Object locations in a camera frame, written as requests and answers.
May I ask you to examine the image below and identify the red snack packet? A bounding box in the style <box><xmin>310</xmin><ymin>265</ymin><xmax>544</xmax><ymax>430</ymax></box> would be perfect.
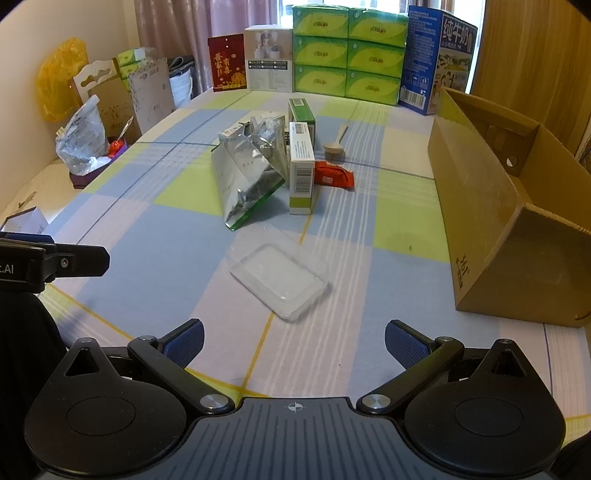
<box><xmin>314</xmin><ymin>161</ymin><xmax>355</xmax><ymax>190</ymax></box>

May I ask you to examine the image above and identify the clear plastic container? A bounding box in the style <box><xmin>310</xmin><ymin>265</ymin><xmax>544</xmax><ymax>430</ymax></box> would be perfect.
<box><xmin>226</xmin><ymin>222</ymin><xmax>329</xmax><ymax>322</ymax></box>

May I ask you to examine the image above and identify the brown cardboard box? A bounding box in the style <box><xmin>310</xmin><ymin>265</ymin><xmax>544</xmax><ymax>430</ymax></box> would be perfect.
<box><xmin>428</xmin><ymin>89</ymin><xmax>590</xmax><ymax>327</ymax></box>

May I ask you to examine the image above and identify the green tissue pack middle left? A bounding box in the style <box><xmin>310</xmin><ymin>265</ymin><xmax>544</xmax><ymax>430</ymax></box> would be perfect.
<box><xmin>294</xmin><ymin>35</ymin><xmax>349</xmax><ymax>69</ymax></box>

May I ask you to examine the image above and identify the purple box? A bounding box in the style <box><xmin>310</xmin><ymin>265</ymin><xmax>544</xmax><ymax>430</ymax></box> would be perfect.
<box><xmin>69</xmin><ymin>139</ymin><xmax>128</xmax><ymax>190</ymax></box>

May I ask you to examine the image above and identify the checkered tablecloth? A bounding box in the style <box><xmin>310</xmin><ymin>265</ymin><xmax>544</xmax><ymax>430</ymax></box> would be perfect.
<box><xmin>41</xmin><ymin>90</ymin><xmax>590</xmax><ymax>439</ymax></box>

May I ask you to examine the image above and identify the pink curtain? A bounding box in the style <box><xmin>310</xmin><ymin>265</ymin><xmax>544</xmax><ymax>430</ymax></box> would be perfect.
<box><xmin>134</xmin><ymin>0</ymin><xmax>279</xmax><ymax>94</ymax></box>

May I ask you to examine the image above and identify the crumpled clear plastic bag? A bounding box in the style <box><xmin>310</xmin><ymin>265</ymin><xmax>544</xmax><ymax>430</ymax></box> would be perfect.
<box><xmin>55</xmin><ymin>95</ymin><xmax>110</xmax><ymax>176</ymax></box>

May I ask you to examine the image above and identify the white plastic spoon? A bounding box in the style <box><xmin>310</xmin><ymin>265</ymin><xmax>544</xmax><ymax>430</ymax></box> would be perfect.
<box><xmin>322</xmin><ymin>123</ymin><xmax>349</xmax><ymax>156</ymax></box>

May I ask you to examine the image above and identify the blue milk carton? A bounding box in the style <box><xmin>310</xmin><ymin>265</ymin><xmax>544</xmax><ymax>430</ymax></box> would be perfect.
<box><xmin>400</xmin><ymin>5</ymin><xmax>478</xmax><ymax>115</ymax></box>

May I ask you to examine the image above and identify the red greeting envelope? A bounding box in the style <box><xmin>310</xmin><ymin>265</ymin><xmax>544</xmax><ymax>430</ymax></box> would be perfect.
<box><xmin>207</xmin><ymin>33</ymin><xmax>246</xmax><ymax>92</ymax></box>

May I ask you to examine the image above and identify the white product box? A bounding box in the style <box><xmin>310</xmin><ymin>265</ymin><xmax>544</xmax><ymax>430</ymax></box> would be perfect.
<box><xmin>243</xmin><ymin>25</ymin><xmax>294</xmax><ymax>93</ymax></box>

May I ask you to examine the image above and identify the brown cardboard packaging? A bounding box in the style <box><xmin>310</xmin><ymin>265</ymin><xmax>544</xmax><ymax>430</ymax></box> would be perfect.
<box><xmin>69</xmin><ymin>58</ymin><xmax>175</xmax><ymax>145</ymax></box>

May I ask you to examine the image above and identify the green medicine box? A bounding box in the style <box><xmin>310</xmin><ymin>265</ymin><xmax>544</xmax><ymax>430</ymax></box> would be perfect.
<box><xmin>288</xmin><ymin>97</ymin><xmax>317</xmax><ymax>146</ymax></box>

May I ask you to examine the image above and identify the white barcode medicine box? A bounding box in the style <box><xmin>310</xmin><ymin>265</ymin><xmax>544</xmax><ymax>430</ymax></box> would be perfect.
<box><xmin>288</xmin><ymin>122</ymin><xmax>315</xmax><ymax>215</ymax></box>

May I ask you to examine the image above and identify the yellow plastic bag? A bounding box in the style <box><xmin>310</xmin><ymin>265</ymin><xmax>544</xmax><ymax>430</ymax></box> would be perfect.
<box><xmin>35</xmin><ymin>37</ymin><xmax>88</xmax><ymax>123</ymax></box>

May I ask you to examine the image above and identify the green tissue pack bottom left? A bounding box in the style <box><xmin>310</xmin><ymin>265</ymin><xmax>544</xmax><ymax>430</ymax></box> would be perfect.
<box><xmin>294</xmin><ymin>64</ymin><xmax>348</xmax><ymax>97</ymax></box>

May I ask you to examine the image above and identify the green tissue pack middle right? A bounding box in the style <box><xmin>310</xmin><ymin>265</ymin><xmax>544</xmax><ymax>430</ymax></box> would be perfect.
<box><xmin>348</xmin><ymin>40</ymin><xmax>406</xmax><ymax>78</ymax></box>

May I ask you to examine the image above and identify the wooden door panel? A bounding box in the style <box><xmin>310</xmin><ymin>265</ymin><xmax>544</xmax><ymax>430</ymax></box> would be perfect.
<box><xmin>471</xmin><ymin>0</ymin><xmax>590</xmax><ymax>153</ymax></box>

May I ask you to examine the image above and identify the silver foil bag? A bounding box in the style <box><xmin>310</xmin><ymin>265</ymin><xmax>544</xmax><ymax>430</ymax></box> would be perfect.
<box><xmin>211</xmin><ymin>113</ymin><xmax>288</xmax><ymax>231</ymax></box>

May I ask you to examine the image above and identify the green tissue pack bottom right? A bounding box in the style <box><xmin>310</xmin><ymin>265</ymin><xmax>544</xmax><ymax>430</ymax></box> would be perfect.
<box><xmin>346</xmin><ymin>70</ymin><xmax>401</xmax><ymax>106</ymax></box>

